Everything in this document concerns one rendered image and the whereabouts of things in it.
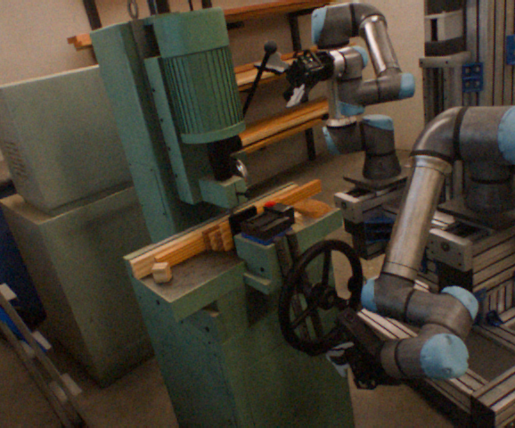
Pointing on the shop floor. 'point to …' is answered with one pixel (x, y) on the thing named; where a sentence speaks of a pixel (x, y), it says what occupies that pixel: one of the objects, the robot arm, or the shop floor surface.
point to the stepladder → (28, 344)
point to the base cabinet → (248, 374)
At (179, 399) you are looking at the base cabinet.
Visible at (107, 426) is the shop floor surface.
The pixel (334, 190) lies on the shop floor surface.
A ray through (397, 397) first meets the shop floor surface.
